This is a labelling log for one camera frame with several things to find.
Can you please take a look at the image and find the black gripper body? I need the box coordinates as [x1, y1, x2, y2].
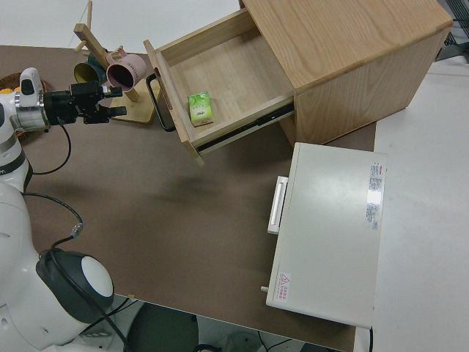
[43, 81, 111, 126]

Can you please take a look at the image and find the black drawer handle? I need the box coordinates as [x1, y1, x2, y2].
[145, 73, 177, 133]

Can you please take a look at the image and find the wooden drawer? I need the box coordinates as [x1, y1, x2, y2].
[143, 9, 296, 169]

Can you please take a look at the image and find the wooden mug tree stand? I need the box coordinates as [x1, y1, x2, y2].
[73, 0, 163, 126]

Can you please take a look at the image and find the pink mug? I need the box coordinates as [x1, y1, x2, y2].
[105, 51, 148, 89]

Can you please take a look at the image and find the teal mug yellow interior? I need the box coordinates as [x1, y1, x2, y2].
[73, 49, 110, 86]

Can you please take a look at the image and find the small green carton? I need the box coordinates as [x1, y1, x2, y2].
[187, 90, 215, 128]

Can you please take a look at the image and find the brown table mat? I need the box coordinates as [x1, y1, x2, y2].
[0, 44, 379, 352]

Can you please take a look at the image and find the light wooden cabinet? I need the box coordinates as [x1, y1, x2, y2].
[238, 0, 454, 147]

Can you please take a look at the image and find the white toaster oven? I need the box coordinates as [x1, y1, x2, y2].
[260, 142, 388, 329]

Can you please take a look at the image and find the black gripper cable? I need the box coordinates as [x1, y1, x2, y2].
[23, 122, 73, 176]

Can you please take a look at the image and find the black arm cable with connector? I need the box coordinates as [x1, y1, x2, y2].
[21, 192, 130, 352]

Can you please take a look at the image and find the black drawer slide rail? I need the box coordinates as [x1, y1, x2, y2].
[196, 103, 295, 154]

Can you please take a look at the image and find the white oven door handle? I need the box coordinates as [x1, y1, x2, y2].
[267, 175, 291, 236]

